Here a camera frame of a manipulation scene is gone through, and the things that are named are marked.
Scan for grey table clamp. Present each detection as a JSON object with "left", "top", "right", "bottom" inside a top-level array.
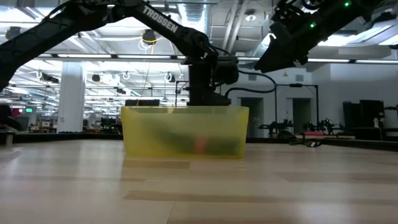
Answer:
[{"left": 0, "top": 130, "right": 15, "bottom": 146}]

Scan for silver ribbed ceiling duct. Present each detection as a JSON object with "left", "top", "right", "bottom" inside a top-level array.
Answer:
[{"left": 178, "top": 2, "right": 212, "bottom": 35}]

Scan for overhead light bar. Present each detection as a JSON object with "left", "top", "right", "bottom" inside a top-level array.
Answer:
[{"left": 35, "top": 53, "right": 398, "bottom": 65}]

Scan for black computer monitor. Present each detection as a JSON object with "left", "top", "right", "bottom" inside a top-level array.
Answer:
[{"left": 124, "top": 99, "right": 160, "bottom": 107}]

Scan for translucent yellow plastic bin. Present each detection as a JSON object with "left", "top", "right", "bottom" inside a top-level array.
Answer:
[{"left": 120, "top": 105, "right": 250, "bottom": 159}]

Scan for white building pillar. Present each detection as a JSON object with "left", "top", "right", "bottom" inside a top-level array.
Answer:
[{"left": 57, "top": 62, "right": 86, "bottom": 133}]

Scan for green and orange object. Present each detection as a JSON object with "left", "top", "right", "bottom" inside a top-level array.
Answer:
[{"left": 146, "top": 119, "right": 242, "bottom": 157}]

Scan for black cable loop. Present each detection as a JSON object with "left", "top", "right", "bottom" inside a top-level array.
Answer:
[{"left": 289, "top": 139, "right": 323, "bottom": 148}]

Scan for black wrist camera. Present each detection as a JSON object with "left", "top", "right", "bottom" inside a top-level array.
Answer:
[{"left": 214, "top": 57, "right": 239, "bottom": 85}]

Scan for black curved cable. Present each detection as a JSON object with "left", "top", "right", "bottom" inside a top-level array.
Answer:
[{"left": 0, "top": 104, "right": 23, "bottom": 131}]

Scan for black upright panels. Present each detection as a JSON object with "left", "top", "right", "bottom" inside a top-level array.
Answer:
[{"left": 343, "top": 99, "right": 386, "bottom": 129}]

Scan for black ceiling cable reel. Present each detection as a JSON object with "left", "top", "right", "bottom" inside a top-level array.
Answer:
[
  {"left": 6, "top": 26, "right": 22, "bottom": 40},
  {"left": 141, "top": 29, "right": 162, "bottom": 44}
]

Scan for dark grey door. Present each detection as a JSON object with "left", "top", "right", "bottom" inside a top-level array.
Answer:
[
  {"left": 292, "top": 98, "right": 313, "bottom": 134},
  {"left": 239, "top": 96, "right": 264, "bottom": 138}
]

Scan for dark background desk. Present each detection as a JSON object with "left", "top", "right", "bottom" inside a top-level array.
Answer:
[{"left": 99, "top": 116, "right": 123, "bottom": 135}]

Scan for black desk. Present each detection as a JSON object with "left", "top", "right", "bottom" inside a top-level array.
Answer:
[{"left": 351, "top": 126, "right": 398, "bottom": 141}]

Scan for black camera cable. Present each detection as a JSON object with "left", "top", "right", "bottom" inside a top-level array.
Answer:
[{"left": 225, "top": 70, "right": 278, "bottom": 98}]

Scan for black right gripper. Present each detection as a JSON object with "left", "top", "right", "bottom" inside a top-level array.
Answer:
[{"left": 253, "top": 0, "right": 324, "bottom": 74}]

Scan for wooden robot workbench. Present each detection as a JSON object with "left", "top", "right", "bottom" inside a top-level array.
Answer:
[{"left": 295, "top": 133, "right": 356, "bottom": 140}]

